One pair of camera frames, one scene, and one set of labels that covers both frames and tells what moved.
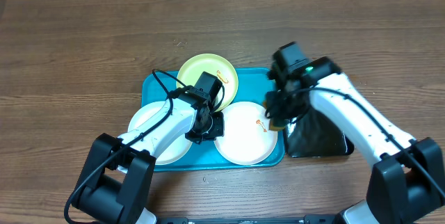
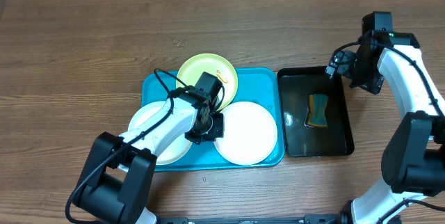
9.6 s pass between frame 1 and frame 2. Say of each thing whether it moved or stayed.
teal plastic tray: stayed
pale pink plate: stayed
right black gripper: moved
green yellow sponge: moved
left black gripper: stayed
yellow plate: stayed
